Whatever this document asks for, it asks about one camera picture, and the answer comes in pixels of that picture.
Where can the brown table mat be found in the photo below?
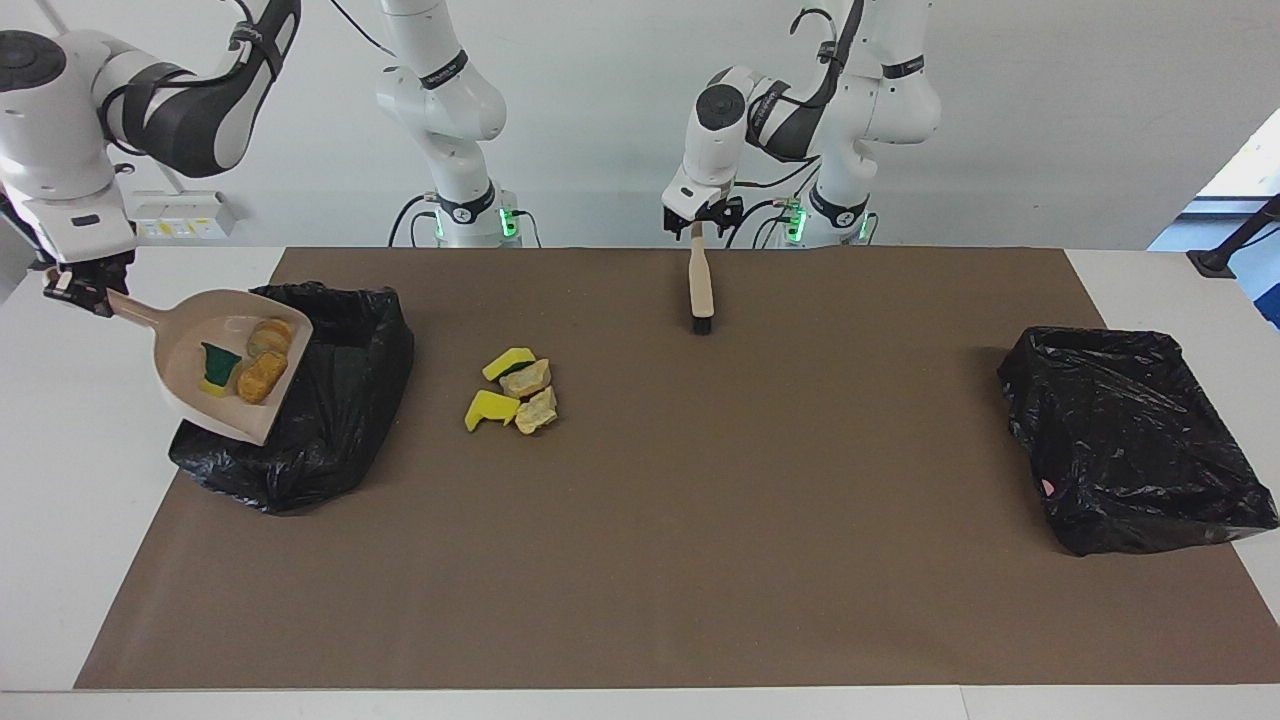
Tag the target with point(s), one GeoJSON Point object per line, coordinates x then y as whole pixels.
{"type": "Point", "coordinates": [640, 620]}

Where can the beige foam chunk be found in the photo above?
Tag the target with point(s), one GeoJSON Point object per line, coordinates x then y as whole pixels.
{"type": "Point", "coordinates": [538, 410]}
{"type": "Point", "coordinates": [527, 380]}

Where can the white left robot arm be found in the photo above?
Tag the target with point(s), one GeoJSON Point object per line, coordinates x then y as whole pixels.
{"type": "Point", "coordinates": [870, 100]}

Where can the white wall socket box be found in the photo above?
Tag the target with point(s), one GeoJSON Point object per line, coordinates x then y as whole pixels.
{"type": "Point", "coordinates": [190, 215]}

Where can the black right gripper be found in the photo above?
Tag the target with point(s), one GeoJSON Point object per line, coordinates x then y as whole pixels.
{"type": "Point", "coordinates": [100, 270]}

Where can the black bin bag pink mark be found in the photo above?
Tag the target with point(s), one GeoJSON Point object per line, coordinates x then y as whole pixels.
{"type": "Point", "coordinates": [1130, 450]}

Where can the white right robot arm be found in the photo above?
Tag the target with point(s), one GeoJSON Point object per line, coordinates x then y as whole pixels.
{"type": "Point", "coordinates": [450, 100]}

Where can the beige plastic dustpan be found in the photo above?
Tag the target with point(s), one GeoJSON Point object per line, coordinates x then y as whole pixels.
{"type": "Point", "coordinates": [178, 365]}

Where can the green yellow sponge scrap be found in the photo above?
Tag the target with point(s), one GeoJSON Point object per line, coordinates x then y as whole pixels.
{"type": "Point", "coordinates": [218, 368]}

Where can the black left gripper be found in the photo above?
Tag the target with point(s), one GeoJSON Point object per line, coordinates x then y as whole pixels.
{"type": "Point", "coordinates": [702, 212]}

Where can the yellow green sponge wedge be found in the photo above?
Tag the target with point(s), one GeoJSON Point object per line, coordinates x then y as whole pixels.
{"type": "Point", "coordinates": [508, 361]}

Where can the yellow notched sponge piece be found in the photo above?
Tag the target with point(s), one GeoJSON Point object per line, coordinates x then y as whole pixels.
{"type": "Point", "coordinates": [488, 406]}

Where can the beige hand brush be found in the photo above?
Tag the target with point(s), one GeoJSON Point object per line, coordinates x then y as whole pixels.
{"type": "Point", "coordinates": [700, 285]}

